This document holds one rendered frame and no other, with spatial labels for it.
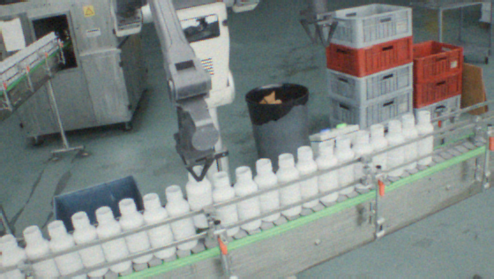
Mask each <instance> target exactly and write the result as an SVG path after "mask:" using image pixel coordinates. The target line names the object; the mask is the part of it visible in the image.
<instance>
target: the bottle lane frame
mask: <svg viewBox="0 0 494 279"><path fill-rule="evenodd" d="M485 147H486V144H485V145H484V146H482V147H477V148H476V149H474V150H470V152H467V153H465V154H463V153H461V155H459V156H457V157H453V159H450V160H448V161H447V160H445V162H441V163H437V165H435V166H432V167H429V166H428V169H426V170H419V172H416V173H415V174H410V173H409V174H410V176H407V177H404V178H400V180H399V181H396V182H393V183H392V182H390V185H389V186H387V185H385V195H384V196H381V202H380V216H382V217H384V218H385V221H384V224H383V231H384V236H383V238H385V237H387V236H389V235H391V234H392V233H394V232H395V231H398V230H402V229H404V228H406V227H408V226H409V225H412V224H414V223H416V222H420V221H421V220H424V219H426V218H427V217H428V216H430V215H434V214H436V213H437V212H440V211H442V210H444V209H446V208H449V207H451V206H453V205H456V204H457V203H460V202H462V201H463V200H466V199H469V198H470V197H473V196H475V195H477V194H478V193H481V189H480V187H479V184H480V183H481V182H479V181H478V180H477V179H476V178H475V170H477V169H478V166H475V164H476V158H479V157H481V159H480V168H482V169H483V162H484V155H485ZM488 171H489V172H490V176H489V178H488V184H489V188H488V189H490V188H492V187H493V186H494V149H493V150H492V151H490V159H489V167H488ZM488 189H486V190H488ZM369 190H370V191H369V192H367V193H364V194H362V195H361V194H360V193H358V194H359V196H358V197H355V198H353V199H350V198H348V197H347V198H348V200H346V201H343V202H342V203H339V202H337V201H335V202H336V205H333V206H330V207H326V206H324V207H325V208H324V210H321V211H318V212H314V211H312V210H311V211H312V212H313V214H311V215H306V216H300V215H299V216H300V218H298V219H295V220H293V221H290V220H288V219H287V221H288V222H286V223H283V224H281V225H276V224H275V223H274V227H272V228H270V229H267V230H262V229H261V228H260V230H261V231H260V232H258V233H255V234H252V235H250V234H249V233H247V235H248V236H247V237H245V238H240V239H235V238H233V241H232V242H229V243H228V245H227V255H230V259H231V265H229V268H232V270H233V274H234V275H236V276H237V279H286V278H288V277H290V276H292V275H296V274H298V273H301V272H303V271H305V270H307V269H310V268H314V267H316V266H318V265H320V264H323V263H325V262H328V261H329V260H333V259H336V258H338V257H340V256H342V255H345V254H347V253H351V252H352V251H354V250H355V249H357V248H360V247H362V246H365V245H367V244H369V243H372V242H374V236H373V231H375V229H374V228H372V224H370V218H371V215H373V212H372V211H371V202H372V201H374V200H376V199H375V190H371V189H370V188H369ZM486 190H485V191H486ZM380 239H381V238H380ZM176 257H177V260H174V261H169V262H165V261H164V260H162V261H161V263H162V264H161V265H160V266H154V267H150V266H149V265H147V269H146V270H144V269H143V270H140V271H138V272H136V271H135V270H134V269H133V270H132V271H133V273H131V274H128V275H125V276H121V275H120V274H118V277H117V278H116V279H225V278H224V276H225V275H224V270H223V266H222V261H221V256H220V251H219V247H218V246H217V247H214V248H210V249H208V248H207V247H206V246H205V250H204V251H202V252H200V253H193V252H191V255H188V256H185V257H183V258H179V256H176Z"/></svg>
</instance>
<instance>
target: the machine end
mask: <svg viewBox="0 0 494 279"><path fill-rule="evenodd" d="M110 7H111V0H0V20H2V19H10V18H14V17H18V16H20V20H21V25H22V27H23V30H24V35H25V37H26V45H27V47H29V46H30V45H31V44H34V42H36V41H38V40H40V39H42V38H43V37H44V36H47V35H49V34H50V33H54V32H55V34H56V33H59V32H62V30H64V29H65V28H64V27H65V26H66V28H67V27H69V30H70V31H68V33H71V34H70V35H71V41H72V44H73V48H74V54H75V57H74V58H73V59H72V60H71V61H70V62H69V63H68V64H66V65H65V66H64V67H62V69H61V70H60V71H58V72H57V73H56V76H55V77H54V78H53V79H52V87H53V89H54V92H55V94H56V102H57V105H58V108H59V114H60V116H61V118H62V121H63V125H64V131H70V130H77V129H82V128H88V127H95V126H101V125H106V124H117V123H125V127H124V128H123V129H122V131H123V132H129V131H131V130H132V129H133V128H132V125H131V126H128V125H127V122H128V121H129V120H131V117H132V115H133V112H134V110H135V109H140V108H141V107H140V105H137V104H138V100H139V98H140V96H141V94H142V93H144V92H146V91H147V89H144V87H145V84H146V82H147V73H148V69H147V68H146V63H145V59H144V55H143V52H144V50H143V48H142V43H141V39H142V36H141V34H140V31H139V32H137V33H136V34H127V35H124V36H117V35H116V29H115V25H114V23H113V17H112V14H111V11H110ZM63 33H64V31H63V32H62V33H60V34H63ZM68 33H67V34H68ZM60 34H59V35H60ZM70 35H68V37H69V36H70ZM4 46H5V45H4V41H3V38H2V33H1V31H0V55H1V56H2V60H3V61H4V60H7V58H10V57H12V55H16V53H18V52H19V51H21V50H22V49H19V50H13V51H8V52H6V50H5V47H4ZM18 113H19V117H20V120H21V124H20V127H21V128H22V127H23V129H24V132H25V135H26V137H27V138H29V137H34V138H35V139H36V141H35V142H33V146H37V145H40V144H41V143H42V142H43V141H42V140H38V139H37V137H38V136H40V135H45V134H51V133H56V132H60V131H59V128H58V122H57V119H56V115H55V112H54V106H53V103H52V101H51V98H50V93H49V88H48V85H47V82H46V83H45V84H44V85H43V86H41V88H40V89H38V90H37V91H36V92H35V93H34V94H33V95H32V96H31V97H29V98H28V100H27V101H25V102H24V103H23V105H21V106H20V107H19V108H18Z"/></svg>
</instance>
